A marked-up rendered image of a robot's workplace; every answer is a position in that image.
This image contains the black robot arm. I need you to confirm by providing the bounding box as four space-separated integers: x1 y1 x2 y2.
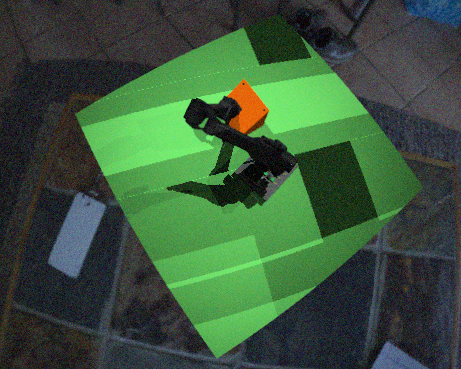
183 96 299 176

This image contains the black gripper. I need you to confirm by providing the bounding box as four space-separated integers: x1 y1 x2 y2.
245 139 287 182

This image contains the grey switch panel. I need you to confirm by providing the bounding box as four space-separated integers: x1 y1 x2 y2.
234 157 299 202

